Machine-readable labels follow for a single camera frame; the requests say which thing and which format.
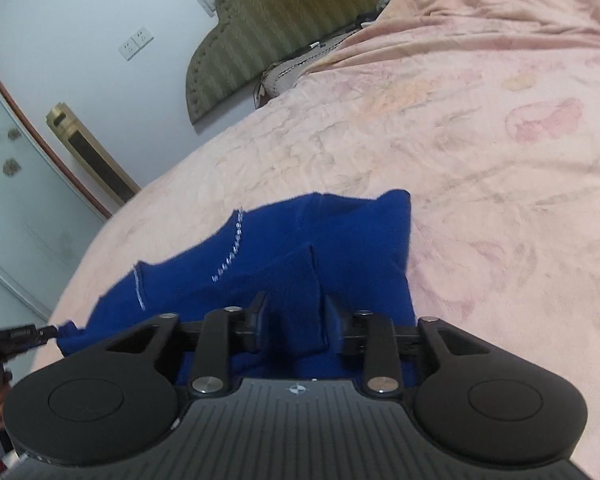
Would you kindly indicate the pink floral bed sheet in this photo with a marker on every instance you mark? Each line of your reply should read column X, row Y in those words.
column 430, row 185

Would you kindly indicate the frosted glass sliding door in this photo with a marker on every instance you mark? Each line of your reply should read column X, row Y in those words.
column 15, row 200

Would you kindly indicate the olive padded headboard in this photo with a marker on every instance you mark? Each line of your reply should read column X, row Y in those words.
column 280, row 15

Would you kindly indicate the gold standing air conditioner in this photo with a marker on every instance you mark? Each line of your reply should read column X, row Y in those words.
column 92, row 160

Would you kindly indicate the blue knitted sweater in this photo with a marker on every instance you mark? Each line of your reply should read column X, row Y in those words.
column 340, row 240

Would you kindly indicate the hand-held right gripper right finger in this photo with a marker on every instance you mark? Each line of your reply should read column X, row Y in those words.
column 334, row 325

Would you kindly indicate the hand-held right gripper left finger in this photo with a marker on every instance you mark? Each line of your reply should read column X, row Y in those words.
column 258, row 321

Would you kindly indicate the brown pillow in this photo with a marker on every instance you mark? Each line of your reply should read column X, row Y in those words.
column 290, row 72

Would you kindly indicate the white wall socket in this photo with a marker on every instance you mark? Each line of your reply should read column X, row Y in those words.
column 127, row 50
column 143, row 37

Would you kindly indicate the peach blanket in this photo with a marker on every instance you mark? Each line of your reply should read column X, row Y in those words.
column 505, row 5

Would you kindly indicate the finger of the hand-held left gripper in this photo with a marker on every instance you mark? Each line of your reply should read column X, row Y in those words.
column 17, row 336

